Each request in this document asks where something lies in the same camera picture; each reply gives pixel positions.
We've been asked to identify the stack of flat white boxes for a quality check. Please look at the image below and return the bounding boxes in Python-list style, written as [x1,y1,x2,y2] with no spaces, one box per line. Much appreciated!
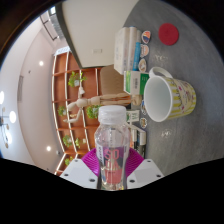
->
[113,25,143,75]

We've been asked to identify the ceiling lights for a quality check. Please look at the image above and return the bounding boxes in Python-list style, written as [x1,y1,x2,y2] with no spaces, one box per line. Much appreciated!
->
[0,59,53,153]

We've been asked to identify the tall green and white carton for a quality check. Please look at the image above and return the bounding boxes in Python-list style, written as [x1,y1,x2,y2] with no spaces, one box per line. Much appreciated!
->
[125,110,141,124]

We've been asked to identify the tan upholstered chair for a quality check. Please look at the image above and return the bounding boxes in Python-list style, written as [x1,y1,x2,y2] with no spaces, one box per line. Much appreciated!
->
[99,64,126,96]

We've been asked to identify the wooden artist mannequin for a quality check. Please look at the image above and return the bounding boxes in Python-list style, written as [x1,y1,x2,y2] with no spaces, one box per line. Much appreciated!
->
[63,86,144,124]

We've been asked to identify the yellow striped white mug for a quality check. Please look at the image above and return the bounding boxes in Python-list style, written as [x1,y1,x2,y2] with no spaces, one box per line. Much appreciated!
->
[143,66,198,123]

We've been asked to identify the white partition with black top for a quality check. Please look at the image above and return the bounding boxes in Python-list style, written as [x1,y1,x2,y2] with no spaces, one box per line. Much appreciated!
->
[54,0,139,69]

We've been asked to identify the orange wooden shelf unit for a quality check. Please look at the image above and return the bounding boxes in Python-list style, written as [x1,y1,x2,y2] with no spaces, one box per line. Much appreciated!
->
[51,49,104,176]

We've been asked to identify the flat round red coaster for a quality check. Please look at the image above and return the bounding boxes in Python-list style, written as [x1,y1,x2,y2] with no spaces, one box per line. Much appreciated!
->
[158,22,180,47]

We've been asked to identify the green and white tissue box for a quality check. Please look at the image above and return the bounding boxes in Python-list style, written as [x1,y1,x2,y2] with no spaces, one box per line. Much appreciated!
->
[123,70,150,97]

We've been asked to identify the grey curtain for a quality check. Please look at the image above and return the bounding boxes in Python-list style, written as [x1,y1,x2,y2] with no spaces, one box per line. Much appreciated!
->
[39,11,66,43]

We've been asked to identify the round printed sticker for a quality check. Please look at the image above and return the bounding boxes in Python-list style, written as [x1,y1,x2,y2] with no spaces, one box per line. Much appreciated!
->
[139,44,150,59]
[141,30,152,44]
[138,58,148,73]
[140,99,148,116]
[139,117,148,130]

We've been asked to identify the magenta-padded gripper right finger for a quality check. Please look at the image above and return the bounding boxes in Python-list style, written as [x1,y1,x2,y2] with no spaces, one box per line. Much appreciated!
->
[125,147,165,190]

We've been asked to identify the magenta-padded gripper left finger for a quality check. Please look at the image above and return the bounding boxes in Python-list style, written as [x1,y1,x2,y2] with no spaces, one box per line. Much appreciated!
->
[59,147,101,190]

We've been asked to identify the clear bottle with pink label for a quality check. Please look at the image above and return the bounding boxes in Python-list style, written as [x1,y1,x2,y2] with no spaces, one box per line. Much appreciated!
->
[94,105,132,192]

